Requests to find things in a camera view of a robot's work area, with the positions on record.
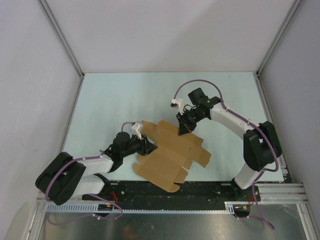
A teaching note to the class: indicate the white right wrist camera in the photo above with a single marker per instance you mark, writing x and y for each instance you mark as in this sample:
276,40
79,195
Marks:
179,104

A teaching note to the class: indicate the brown cardboard paper box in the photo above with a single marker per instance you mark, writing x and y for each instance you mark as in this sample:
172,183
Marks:
168,164

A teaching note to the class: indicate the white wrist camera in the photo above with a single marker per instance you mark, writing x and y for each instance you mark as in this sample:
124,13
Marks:
179,104
136,129

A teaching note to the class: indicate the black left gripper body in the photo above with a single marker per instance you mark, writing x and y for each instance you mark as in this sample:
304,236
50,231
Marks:
135,146

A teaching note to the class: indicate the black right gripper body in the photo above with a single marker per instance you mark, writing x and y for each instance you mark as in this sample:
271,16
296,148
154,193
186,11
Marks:
192,116

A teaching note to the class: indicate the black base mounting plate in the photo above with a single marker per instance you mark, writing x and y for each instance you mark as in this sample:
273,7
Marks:
172,191

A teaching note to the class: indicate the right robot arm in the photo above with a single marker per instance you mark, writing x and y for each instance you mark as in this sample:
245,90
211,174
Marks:
261,145

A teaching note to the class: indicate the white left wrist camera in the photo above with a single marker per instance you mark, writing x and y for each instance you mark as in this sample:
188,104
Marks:
136,129

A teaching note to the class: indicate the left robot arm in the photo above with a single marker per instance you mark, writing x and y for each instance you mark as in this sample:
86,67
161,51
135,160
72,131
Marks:
66,177

